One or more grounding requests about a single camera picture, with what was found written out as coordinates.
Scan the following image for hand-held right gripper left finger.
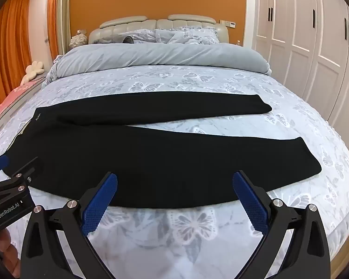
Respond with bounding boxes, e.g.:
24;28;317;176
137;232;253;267
20;172;118;279

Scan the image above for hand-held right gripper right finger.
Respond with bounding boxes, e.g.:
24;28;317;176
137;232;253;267
233;170;333;279

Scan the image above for black pants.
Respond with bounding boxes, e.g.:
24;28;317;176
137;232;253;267
4;91;322;210

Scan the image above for person's left hand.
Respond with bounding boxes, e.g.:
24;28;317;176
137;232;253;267
0;228;22;279

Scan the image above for pink blanket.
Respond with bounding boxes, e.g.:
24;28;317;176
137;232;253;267
0;77;47;133

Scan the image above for white flower plush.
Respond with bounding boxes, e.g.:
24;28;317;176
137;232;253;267
24;61;45;81

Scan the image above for wide orange curtain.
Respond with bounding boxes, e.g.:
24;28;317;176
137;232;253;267
0;0;31;117

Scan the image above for bed with butterfly print sheet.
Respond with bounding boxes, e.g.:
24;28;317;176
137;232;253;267
0;63;349;279

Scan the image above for white bedside ornament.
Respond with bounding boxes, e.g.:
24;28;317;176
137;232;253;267
69;33;89;50

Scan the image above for narrow orange curtain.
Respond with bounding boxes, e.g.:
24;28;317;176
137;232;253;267
47;0;60;60

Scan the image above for grey duvet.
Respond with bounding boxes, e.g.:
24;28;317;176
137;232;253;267
45;42;273;86

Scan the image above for butterfly print pillow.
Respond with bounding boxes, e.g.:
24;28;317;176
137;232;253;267
116;29;165;45
155;26;221;46

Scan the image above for white panelled wardrobe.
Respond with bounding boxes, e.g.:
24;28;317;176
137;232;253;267
252;0;349;144

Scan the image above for beige padded headboard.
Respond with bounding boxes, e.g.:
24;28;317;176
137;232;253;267
88;14;230;46

